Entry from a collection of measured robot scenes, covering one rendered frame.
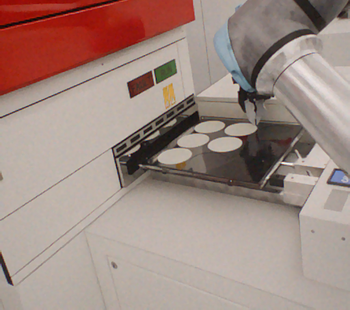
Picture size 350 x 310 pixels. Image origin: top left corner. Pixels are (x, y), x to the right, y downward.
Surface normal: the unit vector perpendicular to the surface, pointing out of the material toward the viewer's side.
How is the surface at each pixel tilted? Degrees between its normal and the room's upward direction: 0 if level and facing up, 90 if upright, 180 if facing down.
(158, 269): 90
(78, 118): 90
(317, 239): 90
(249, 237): 0
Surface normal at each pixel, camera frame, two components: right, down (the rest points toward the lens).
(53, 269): 0.82, 0.09
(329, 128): -0.78, 0.06
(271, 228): -0.16, -0.91
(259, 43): -0.61, -0.15
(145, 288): -0.55, 0.40
